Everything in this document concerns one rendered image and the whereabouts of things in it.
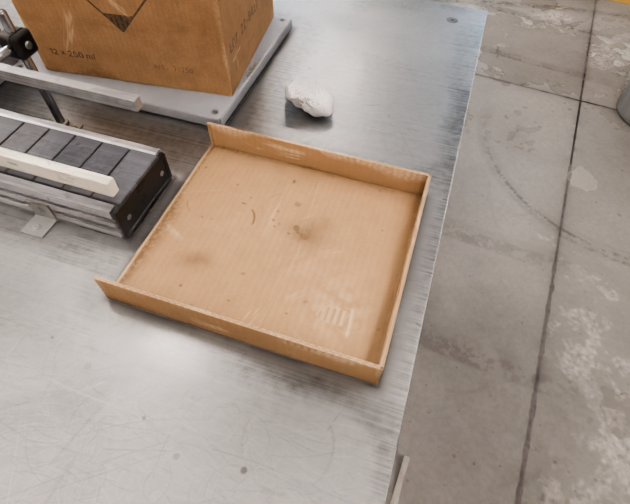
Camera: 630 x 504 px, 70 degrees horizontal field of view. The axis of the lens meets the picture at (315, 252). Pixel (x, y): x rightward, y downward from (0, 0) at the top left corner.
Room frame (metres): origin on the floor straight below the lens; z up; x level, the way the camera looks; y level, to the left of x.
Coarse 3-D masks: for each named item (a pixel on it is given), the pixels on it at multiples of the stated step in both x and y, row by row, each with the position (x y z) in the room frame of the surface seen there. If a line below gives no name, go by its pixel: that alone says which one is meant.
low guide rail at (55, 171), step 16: (0, 160) 0.36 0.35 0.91; (16, 160) 0.35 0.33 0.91; (32, 160) 0.35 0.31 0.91; (48, 160) 0.35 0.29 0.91; (48, 176) 0.34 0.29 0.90; (64, 176) 0.34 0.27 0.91; (80, 176) 0.33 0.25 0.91; (96, 176) 0.33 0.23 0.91; (96, 192) 0.33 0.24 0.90; (112, 192) 0.32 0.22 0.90
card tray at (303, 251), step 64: (192, 192) 0.39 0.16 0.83; (256, 192) 0.39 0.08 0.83; (320, 192) 0.39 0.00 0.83; (384, 192) 0.40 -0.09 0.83; (192, 256) 0.29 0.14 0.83; (256, 256) 0.29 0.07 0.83; (320, 256) 0.29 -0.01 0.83; (384, 256) 0.30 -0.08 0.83; (192, 320) 0.20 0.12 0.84; (256, 320) 0.21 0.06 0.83; (320, 320) 0.21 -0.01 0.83; (384, 320) 0.21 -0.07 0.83
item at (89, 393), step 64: (0, 0) 0.87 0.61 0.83; (320, 0) 0.91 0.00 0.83; (384, 0) 0.91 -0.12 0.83; (320, 64) 0.69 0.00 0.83; (384, 64) 0.69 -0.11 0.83; (448, 64) 0.70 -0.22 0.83; (128, 128) 0.51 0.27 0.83; (192, 128) 0.52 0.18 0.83; (256, 128) 0.52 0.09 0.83; (320, 128) 0.52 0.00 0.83; (384, 128) 0.53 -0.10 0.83; (448, 128) 0.53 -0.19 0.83; (448, 192) 0.40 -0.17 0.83; (0, 256) 0.28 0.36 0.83; (64, 256) 0.29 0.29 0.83; (128, 256) 0.29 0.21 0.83; (0, 320) 0.20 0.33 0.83; (64, 320) 0.21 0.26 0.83; (128, 320) 0.21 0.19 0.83; (0, 384) 0.14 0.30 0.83; (64, 384) 0.14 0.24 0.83; (128, 384) 0.14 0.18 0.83; (192, 384) 0.14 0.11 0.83; (256, 384) 0.14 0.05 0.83; (320, 384) 0.15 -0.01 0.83; (384, 384) 0.15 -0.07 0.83; (0, 448) 0.08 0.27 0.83; (64, 448) 0.08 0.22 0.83; (128, 448) 0.08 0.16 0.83; (192, 448) 0.09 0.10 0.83; (256, 448) 0.09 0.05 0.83; (320, 448) 0.09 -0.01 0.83; (384, 448) 0.09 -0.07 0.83
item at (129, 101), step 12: (0, 72) 0.45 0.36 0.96; (12, 72) 0.44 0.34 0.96; (24, 72) 0.44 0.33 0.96; (36, 72) 0.44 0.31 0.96; (24, 84) 0.44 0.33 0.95; (36, 84) 0.43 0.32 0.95; (48, 84) 0.43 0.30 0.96; (60, 84) 0.42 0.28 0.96; (72, 84) 0.42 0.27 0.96; (84, 84) 0.42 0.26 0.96; (84, 96) 0.42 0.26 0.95; (96, 96) 0.41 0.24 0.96; (108, 96) 0.41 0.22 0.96; (120, 96) 0.40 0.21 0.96; (132, 96) 0.40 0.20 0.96; (132, 108) 0.40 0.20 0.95
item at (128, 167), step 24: (0, 120) 0.46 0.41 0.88; (0, 144) 0.42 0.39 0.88; (24, 144) 0.42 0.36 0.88; (48, 144) 0.42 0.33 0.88; (72, 144) 0.42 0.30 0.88; (96, 144) 0.42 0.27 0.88; (0, 168) 0.37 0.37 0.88; (96, 168) 0.38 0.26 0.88; (120, 168) 0.38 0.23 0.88; (144, 168) 0.38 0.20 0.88; (72, 192) 0.34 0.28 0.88; (120, 192) 0.34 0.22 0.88
